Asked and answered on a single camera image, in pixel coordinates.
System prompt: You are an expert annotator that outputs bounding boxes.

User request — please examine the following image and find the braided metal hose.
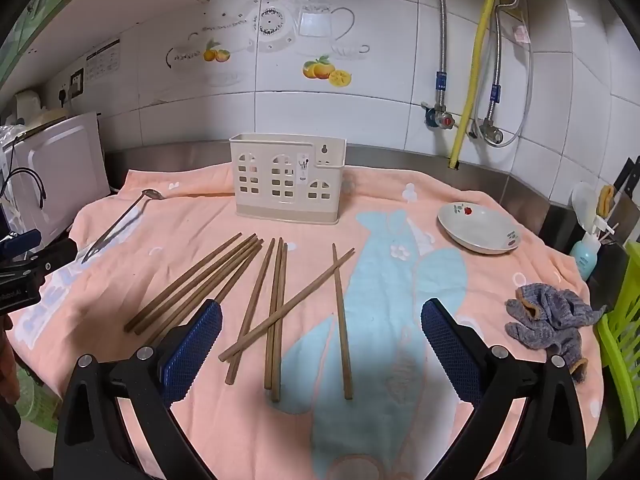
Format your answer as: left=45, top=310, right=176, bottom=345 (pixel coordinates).
left=487, top=7, right=506, bottom=121
left=429, top=0, right=449, bottom=111

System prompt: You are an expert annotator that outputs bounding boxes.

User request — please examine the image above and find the metal water valve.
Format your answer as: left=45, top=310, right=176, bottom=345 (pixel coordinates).
left=469, top=117, right=504, bottom=147
left=422, top=101, right=458, bottom=132

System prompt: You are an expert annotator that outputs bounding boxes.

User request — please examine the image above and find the cream plastic utensil holder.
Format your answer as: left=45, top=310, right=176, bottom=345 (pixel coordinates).
left=229, top=132, right=347, bottom=226

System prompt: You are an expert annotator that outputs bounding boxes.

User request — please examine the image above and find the peach printed towel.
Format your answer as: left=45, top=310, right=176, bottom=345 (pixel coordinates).
left=10, top=165, right=608, bottom=480

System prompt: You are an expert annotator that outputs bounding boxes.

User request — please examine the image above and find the green plastic basket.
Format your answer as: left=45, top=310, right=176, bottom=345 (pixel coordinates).
left=14, top=362, right=61, bottom=433
left=594, top=270, right=640, bottom=461

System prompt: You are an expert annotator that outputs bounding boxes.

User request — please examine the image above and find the bunch of wooden chopsticks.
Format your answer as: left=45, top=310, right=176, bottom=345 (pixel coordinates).
left=123, top=231, right=357, bottom=403

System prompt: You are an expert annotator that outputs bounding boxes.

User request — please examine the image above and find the white wall notice paper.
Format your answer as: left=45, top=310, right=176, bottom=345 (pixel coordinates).
left=85, top=37, right=123, bottom=84

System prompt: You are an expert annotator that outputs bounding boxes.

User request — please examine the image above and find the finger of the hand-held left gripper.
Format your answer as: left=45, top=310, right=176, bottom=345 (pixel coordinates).
left=0, top=238, right=79, bottom=286
left=0, top=229, right=42, bottom=259

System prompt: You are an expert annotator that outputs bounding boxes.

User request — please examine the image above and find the metal spoon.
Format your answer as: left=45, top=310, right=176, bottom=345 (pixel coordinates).
left=81, top=188, right=165, bottom=263

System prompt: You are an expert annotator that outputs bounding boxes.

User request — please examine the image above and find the white plastic rack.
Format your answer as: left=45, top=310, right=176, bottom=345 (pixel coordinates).
left=571, top=181, right=618, bottom=237

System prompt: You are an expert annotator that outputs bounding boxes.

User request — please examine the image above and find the cream plastic container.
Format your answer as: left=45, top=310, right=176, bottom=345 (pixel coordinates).
left=14, top=90, right=42, bottom=122

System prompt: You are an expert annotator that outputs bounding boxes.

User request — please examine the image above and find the white countertop appliance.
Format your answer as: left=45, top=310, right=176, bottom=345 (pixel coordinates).
left=7, top=111, right=112, bottom=248

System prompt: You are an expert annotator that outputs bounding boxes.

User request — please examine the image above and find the white flexible hose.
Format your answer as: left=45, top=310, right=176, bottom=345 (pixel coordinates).
left=470, top=0, right=535, bottom=148

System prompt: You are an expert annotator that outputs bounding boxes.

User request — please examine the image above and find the white floral bowl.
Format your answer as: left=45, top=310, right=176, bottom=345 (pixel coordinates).
left=437, top=203, right=521, bottom=255

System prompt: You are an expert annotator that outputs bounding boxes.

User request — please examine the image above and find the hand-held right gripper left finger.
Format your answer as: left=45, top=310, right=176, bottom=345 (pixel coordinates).
left=52, top=298, right=224, bottom=480

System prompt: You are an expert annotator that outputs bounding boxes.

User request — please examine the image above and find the yellow gas hose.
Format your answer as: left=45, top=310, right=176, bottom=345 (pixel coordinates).
left=449, top=0, right=499, bottom=171

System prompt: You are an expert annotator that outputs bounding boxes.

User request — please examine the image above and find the black-handled kitchen knife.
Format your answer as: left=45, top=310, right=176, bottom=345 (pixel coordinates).
left=612, top=157, right=640, bottom=243

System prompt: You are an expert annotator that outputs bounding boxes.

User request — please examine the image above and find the blue dish soap bottle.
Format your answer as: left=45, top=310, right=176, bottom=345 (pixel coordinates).
left=569, top=235, right=601, bottom=282

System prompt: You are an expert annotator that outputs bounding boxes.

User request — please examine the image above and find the clear plastic bag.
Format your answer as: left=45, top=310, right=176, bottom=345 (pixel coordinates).
left=0, top=122, right=28, bottom=153

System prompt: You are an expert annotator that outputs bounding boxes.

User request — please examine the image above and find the black cable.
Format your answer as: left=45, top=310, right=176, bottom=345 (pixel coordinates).
left=0, top=168, right=48, bottom=211

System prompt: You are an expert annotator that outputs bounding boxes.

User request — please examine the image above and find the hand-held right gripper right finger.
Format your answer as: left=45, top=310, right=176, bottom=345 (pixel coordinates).
left=421, top=298, right=589, bottom=480

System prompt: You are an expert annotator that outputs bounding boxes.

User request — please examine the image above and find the grey knitted rag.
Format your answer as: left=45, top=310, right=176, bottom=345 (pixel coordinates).
left=505, top=284, right=607, bottom=383

